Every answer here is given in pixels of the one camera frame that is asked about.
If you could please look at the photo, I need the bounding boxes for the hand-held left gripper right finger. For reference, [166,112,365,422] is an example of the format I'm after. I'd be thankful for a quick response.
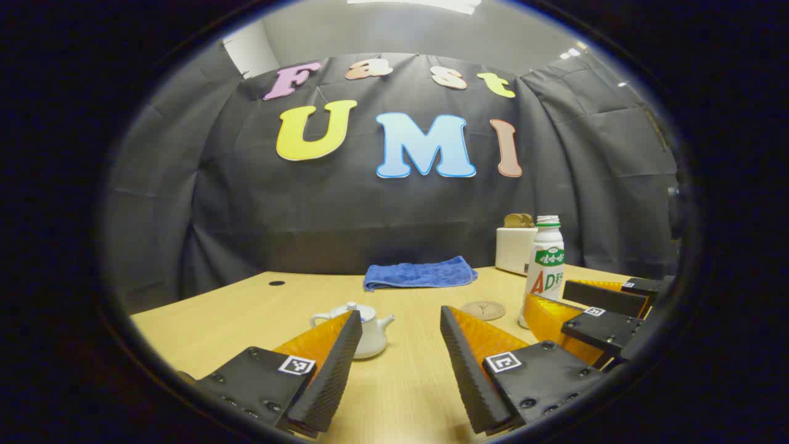
[439,305,608,436]

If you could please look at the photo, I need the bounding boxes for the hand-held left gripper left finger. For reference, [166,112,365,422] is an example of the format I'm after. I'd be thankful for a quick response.
[185,310,363,440]

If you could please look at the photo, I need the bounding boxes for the white teacup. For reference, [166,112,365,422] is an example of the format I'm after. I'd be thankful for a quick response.
[309,302,396,360]

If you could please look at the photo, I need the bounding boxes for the white teacup lid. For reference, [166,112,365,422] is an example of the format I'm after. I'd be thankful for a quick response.
[332,301,377,324]

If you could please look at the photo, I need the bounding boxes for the white water bottle green label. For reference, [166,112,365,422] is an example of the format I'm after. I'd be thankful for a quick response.
[518,215,565,329]

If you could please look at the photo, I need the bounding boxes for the round wooden coaster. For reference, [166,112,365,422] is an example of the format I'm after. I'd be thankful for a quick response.
[460,300,507,322]

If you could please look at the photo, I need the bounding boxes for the white toaster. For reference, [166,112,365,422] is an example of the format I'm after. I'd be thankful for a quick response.
[495,226,538,276]

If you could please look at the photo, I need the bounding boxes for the blue towel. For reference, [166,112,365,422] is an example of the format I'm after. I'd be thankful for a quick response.
[363,256,478,292]

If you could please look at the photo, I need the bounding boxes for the ceiling light panel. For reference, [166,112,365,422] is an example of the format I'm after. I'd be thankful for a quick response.
[347,0,483,15]

